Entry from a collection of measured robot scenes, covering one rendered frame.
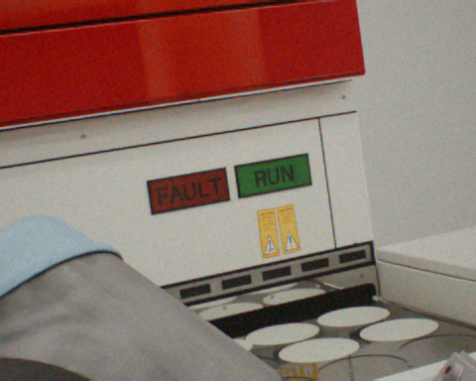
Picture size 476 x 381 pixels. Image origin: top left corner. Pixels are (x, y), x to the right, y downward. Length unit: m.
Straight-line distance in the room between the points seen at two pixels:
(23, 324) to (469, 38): 3.09
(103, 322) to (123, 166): 0.96
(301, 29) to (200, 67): 0.16
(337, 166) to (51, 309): 1.10
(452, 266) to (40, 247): 0.97
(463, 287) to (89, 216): 0.50
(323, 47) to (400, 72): 1.87
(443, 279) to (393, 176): 1.91
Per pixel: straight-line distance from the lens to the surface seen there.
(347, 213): 1.44
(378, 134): 3.18
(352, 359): 1.14
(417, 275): 1.37
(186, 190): 1.33
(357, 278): 1.44
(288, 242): 1.40
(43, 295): 0.36
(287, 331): 1.30
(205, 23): 1.30
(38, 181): 1.28
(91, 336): 0.35
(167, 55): 1.28
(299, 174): 1.40
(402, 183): 3.23
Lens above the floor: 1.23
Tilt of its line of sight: 6 degrees down
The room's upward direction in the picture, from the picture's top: 8 degrees counter-clockwise
